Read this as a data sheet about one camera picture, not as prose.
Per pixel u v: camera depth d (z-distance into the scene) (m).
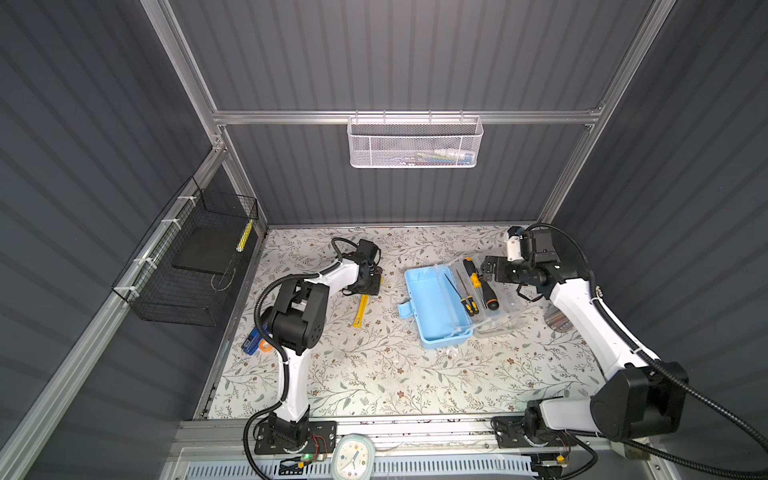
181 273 0.71
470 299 0.90
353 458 0.69
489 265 0.75
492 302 0.84
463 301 0.89
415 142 1.24
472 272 0.91
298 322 0.55
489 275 0.76
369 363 0.86
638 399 0.40
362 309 0.97
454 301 0.95
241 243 0.79
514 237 0.74
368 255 0.84
